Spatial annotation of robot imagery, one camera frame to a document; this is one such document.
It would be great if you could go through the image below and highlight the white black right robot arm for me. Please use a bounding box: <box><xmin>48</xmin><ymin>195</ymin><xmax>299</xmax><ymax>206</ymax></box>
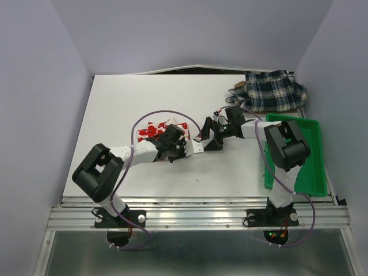
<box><xmin>201</xmin><ymin>106</ymin><xmax>311</xmax><ymax>228</ymax></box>

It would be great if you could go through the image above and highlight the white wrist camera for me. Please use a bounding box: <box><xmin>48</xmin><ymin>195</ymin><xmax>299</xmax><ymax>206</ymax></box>
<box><xmin>185</xmin><ymin>140</ymin><xmax>204</xmax><ymax>156</ymax></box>
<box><xmin>213</xmin><ymin>109</ymin><xmax>228</xmax><ymax>125</ymax></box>

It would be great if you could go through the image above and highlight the navy plaid skirt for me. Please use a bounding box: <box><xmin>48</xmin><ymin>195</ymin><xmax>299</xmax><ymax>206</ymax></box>
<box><xmin>225</xmin><ymin>70</ymin><xmax>308</xmax><ymax>113</ymax></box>

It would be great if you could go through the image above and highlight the brown pleated skirt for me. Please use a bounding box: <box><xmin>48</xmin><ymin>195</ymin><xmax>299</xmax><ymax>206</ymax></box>
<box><xmin>234</xmin><ymin>81</ymin><xmax>247</xmax><ymax>89</ymax></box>

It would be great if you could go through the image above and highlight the white red floral skirt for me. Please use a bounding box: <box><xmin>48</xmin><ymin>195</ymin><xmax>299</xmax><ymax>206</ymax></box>
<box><xmin>136</xmin><ymin>117</ymin><xmax>191</xmax><ymax>142</ymax></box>

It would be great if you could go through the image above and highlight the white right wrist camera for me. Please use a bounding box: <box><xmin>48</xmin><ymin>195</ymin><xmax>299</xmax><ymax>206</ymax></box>
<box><xmin>213</xmin><ymin>109</ymin><xmax>228</xmax><ymax>125</ymax></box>

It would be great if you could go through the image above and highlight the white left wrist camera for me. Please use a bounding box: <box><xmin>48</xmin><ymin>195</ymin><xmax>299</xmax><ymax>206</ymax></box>
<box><xmin>185</xmin><ymin>140</ymin><xmax>204</xmax><ymax>156</ymax></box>

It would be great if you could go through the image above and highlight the aluminium frame rail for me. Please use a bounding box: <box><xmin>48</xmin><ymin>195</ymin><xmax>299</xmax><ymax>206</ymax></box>
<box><xmin>47</xmin><ymin>197</ymin><xmax>351</xmax><ymax>231</ymax></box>

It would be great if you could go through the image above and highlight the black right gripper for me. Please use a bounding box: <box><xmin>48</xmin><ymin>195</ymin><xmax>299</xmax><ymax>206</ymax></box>
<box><xmin>198</xmin><ymin>116</ymin><xmax>233</xmax><ymax>151</ymax></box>

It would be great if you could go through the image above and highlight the green plastic basket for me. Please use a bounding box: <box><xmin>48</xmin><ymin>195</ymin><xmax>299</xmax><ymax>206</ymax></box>
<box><xmin>264</xmin><ymin>113</ymin><xmax>328</xmax><ymax>197</ymax></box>

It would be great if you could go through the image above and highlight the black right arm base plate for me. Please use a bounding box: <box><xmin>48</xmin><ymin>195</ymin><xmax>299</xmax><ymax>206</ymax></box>
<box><xmin>243</xmin><ymin>208</ymin><xmax>299</xmax><ymax>229</ymax></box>

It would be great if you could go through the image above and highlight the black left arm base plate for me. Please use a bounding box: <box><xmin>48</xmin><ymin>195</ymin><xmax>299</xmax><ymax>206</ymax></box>
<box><xmin>91</xmin><ymin>208</ymin><xmax>147</xmax><ymax>229</ymax></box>

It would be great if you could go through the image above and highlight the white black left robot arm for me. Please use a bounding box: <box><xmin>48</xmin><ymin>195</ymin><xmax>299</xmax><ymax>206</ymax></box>
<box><xmin>72</xmin><ymin>124</ymin><xmax>194</xmax><ymax>228</ymax></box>

